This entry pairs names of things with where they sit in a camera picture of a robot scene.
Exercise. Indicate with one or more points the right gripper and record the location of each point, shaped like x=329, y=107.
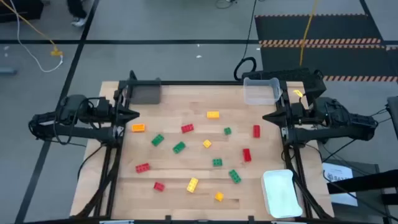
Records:
x=288, y=115

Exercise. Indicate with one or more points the white paper sheet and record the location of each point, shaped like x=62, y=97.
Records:
x=346, y=199

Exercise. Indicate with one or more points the grey translucent plastic bin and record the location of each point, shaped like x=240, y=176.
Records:
x=146, y=96

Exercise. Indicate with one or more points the small green toy block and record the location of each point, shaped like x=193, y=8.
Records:
x=217, y=162
x=227, y=131

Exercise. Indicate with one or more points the black furniture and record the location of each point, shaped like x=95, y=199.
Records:
x=31, y=7

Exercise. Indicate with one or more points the dark grey side table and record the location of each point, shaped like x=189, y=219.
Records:
x=368, y=166

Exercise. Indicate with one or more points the black hazard striped floor mat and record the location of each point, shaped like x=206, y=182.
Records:
x=348, y=62
x=342, y=28

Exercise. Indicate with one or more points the black perforated equipment box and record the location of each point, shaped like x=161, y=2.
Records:
x=295, y=75

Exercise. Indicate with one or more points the red rectangular toy block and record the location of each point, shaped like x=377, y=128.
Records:
x=256, y=131
x=187, y=128
x=142, y=168
x=247, y=155

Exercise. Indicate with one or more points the small yellow toy block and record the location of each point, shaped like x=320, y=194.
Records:
x=207, y=143
x=219, y=196

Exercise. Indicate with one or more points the white plastic tray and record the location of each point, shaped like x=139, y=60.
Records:
x=280, y=193

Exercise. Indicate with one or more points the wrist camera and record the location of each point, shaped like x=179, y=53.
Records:
x=298, y=109
x=101, y=107

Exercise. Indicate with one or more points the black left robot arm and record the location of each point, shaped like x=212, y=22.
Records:
x=77, y=132

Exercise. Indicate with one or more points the black aluminium table frame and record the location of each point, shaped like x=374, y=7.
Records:
x=202, y=83

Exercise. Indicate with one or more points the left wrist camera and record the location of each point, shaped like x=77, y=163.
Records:
x=101, y=107

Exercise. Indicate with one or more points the green rectangular toy block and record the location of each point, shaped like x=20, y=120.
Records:
x=234, y=176
x=157, y=140
x=179, y=147

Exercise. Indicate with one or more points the small red toy block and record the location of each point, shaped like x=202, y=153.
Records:
x=159, y=186

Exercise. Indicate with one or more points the grey floor object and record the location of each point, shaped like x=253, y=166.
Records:
x=7, y=71

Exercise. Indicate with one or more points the yellow rectangular toy block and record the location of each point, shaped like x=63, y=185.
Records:
x=213, y=115
x=138, y=128

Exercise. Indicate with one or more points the person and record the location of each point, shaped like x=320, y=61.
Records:
x=76, y=7

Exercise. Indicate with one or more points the clear plastic bin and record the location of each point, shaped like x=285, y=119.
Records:
x=262, y=93

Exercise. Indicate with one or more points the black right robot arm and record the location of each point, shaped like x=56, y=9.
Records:
x=326, y=135

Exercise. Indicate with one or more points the black beam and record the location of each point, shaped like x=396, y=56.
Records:
x=373, y=180

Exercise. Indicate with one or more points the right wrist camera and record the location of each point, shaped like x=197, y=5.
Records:
x=298, y=109

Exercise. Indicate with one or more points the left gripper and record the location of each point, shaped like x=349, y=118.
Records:
x=115, y=113

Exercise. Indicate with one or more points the long yellow toy block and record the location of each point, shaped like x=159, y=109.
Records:
x=192, y=184

